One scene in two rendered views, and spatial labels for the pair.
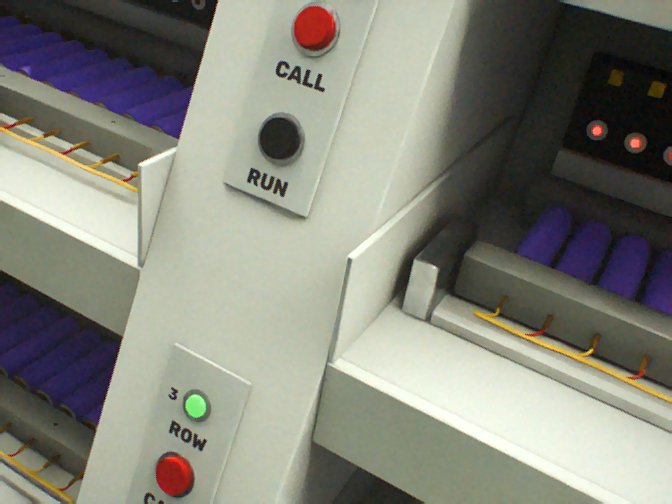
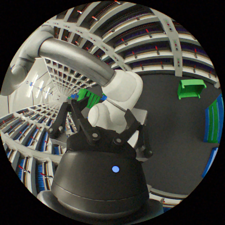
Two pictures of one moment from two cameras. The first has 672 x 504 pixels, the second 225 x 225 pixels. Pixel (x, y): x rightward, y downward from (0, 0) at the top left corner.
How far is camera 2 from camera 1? 56 cm
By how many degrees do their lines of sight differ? 62
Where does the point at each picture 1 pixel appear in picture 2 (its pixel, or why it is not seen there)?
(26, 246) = (150, 19)
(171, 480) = (168, 24)
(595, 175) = not seen: outside the picture
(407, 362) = not seen: outside the picture
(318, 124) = not seen: outside the picture
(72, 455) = (159, 31)
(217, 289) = (161, 15)
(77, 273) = (154, 19)
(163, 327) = (161, 18)
